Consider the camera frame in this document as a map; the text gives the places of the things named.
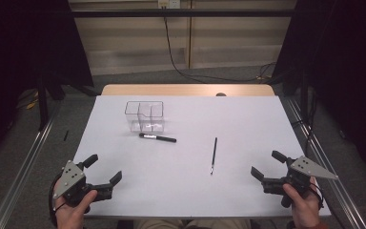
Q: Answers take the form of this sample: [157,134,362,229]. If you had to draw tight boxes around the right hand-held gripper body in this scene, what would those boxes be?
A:
[261,155,339,209]

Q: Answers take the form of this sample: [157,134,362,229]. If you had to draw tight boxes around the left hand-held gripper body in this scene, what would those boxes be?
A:
[52,159,114,214]

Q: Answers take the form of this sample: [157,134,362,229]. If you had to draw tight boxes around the thin black brush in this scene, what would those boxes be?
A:
[210,136,218,176]

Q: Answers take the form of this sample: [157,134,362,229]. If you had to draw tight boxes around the clear plastic organizer box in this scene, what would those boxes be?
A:
[124,100,166,134]

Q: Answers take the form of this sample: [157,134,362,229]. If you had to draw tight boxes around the person's right hand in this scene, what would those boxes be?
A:
[281,177,324,229]

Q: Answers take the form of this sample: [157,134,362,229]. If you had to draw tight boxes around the person's left hand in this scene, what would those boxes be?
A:
[52,189,99,229]

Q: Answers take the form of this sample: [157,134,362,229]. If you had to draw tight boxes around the white table mat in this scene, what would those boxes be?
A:
[71,94,332,219]

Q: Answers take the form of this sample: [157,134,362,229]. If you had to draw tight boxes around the yellow floor item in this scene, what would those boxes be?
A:
[26,99,40,111]

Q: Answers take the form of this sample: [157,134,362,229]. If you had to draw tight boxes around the person's legs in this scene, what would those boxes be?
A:
[134,219,253,229]

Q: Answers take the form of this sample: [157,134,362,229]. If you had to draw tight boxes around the wooden table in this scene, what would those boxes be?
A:
[100,83,275,97]

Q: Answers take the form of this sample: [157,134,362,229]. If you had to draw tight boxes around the dark curtain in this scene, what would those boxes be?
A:
[0,0,95,160]
[272,0,366,182]

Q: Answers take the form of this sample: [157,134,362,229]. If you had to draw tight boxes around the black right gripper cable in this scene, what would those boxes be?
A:
[309,182,325,210]

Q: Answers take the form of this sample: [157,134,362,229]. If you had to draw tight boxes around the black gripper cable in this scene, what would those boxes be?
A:
[48,171,65,228]
[309,182,325,210]

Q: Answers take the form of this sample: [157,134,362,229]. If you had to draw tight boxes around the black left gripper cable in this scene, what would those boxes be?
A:
[48,171,65,228]

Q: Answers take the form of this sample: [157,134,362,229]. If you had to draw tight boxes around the metal floor rail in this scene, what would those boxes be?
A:
[0,100,62,229]
[281,94,366,229]

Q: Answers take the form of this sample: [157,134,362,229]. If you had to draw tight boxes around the black stand post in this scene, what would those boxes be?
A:
[37,74,51,132]
[299,61,310,126]

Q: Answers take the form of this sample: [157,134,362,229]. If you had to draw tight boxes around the black floor cable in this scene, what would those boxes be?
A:
[162,7,277,83]

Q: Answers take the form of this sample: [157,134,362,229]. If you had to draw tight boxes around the black metal frame bar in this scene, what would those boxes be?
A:
[71,9,297,18]

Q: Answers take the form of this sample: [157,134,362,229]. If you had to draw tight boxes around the white wall outlet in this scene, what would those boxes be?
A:
[157,0,182,10]

